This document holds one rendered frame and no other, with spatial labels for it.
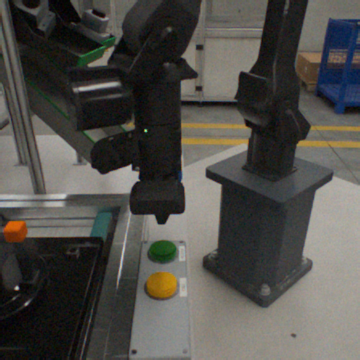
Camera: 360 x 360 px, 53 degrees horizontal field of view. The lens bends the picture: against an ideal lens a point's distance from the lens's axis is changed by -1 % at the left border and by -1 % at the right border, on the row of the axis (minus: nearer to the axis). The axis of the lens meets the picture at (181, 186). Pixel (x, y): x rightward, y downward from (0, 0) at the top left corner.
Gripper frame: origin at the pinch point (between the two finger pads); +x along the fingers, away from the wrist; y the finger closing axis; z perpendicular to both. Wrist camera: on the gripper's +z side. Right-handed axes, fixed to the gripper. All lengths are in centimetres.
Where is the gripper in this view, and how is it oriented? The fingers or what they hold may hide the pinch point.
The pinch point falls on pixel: (161, 202)
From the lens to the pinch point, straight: 50.2
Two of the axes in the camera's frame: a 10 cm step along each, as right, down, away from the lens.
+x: 0.0, 8.7, 4.9
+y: 0.2, 4.9, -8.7
